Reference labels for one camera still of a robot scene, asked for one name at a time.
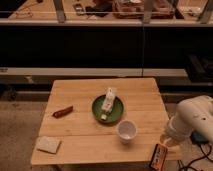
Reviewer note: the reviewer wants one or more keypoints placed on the wooden table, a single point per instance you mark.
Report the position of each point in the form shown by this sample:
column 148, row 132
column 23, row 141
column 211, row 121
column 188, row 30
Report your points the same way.
column 84, row 140

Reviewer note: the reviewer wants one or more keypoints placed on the white sponge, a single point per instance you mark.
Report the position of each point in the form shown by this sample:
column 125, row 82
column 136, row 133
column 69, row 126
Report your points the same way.
column 48, row 144

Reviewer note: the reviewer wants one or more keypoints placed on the red brown sausage toy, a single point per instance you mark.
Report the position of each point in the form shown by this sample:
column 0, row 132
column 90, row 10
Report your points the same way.
column 63, row 112

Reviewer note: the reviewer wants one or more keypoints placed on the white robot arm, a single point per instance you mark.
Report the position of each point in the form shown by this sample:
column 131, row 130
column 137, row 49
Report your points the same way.
column 192, row 114

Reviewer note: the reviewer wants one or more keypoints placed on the red tray on shelf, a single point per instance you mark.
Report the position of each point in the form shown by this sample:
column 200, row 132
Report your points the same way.
column 136, row 8

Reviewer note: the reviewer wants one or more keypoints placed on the black device on shelf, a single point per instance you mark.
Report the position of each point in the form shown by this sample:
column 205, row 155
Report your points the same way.
column 79, row 9

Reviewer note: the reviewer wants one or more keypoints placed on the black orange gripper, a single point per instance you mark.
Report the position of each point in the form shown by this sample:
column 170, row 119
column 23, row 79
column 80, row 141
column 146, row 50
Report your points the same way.
column 158, row 157

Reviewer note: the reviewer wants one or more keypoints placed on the white paper cup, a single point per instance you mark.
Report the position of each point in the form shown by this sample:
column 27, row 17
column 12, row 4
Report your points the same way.
column 126, row 131

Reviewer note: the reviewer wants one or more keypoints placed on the background workbench shelf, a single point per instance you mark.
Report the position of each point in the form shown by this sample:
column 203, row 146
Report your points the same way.
column 100, row 13

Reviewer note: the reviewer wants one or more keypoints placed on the small white green cube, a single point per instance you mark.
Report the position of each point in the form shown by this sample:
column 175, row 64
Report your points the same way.
column 103, row 117

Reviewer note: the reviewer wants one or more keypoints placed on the green round plate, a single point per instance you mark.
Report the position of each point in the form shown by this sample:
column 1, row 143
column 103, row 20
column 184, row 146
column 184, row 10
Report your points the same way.
column 113, row 116

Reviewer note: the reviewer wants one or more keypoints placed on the blue black floor box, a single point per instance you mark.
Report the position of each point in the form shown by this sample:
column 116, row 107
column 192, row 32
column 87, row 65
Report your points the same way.
column 197, row 138

